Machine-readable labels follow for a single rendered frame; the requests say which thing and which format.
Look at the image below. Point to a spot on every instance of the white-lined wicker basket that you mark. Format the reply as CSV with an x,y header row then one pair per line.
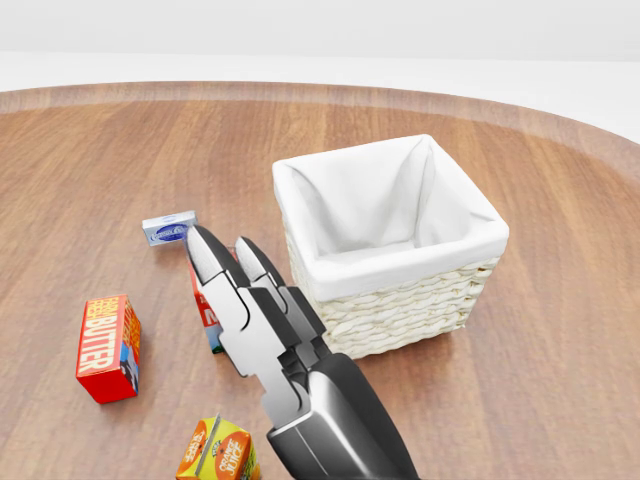
x,y
400,300

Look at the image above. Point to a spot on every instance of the red milk carton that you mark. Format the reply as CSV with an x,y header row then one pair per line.
x,y
210,322

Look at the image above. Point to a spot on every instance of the red butter box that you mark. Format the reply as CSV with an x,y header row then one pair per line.
x,y
100,345

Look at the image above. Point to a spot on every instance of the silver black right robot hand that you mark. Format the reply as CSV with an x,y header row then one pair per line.
x,y
280,350

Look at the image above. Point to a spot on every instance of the small blue-grey box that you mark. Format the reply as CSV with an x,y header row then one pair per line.
x,y
165,230

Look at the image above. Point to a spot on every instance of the orange juice carton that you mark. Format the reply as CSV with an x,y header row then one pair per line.
x,y
225,450

